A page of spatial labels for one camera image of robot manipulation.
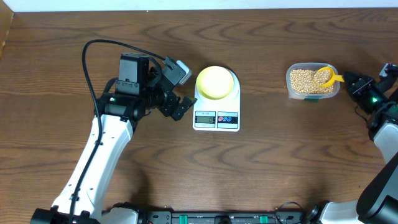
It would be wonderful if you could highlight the white digital kitchen scale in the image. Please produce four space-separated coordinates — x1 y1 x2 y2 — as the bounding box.
192 68 241 132

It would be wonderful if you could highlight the pile of soybeans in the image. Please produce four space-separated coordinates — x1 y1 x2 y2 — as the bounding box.
290 69 334 94

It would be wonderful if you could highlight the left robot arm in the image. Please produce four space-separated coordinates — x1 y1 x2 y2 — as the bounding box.
30 83 196 223

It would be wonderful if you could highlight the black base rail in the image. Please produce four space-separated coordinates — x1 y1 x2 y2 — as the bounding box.
105 202 308 224

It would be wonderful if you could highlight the yellow measuring scoop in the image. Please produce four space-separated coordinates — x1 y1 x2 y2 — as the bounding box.
317 67 344 88

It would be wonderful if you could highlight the clear plastic container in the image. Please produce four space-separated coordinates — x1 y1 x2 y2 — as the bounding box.
286 62 340 100

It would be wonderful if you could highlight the cardboard panel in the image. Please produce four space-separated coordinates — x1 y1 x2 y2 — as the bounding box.
0 0 14 55

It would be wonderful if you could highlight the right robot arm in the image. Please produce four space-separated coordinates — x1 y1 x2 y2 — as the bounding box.
305 70 397 224

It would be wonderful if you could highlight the left black cable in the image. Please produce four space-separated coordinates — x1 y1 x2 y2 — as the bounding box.
68 39 167 224

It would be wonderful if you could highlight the pale yellow plastic bowl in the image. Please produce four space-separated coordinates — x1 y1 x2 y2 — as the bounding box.
196 66 234 100

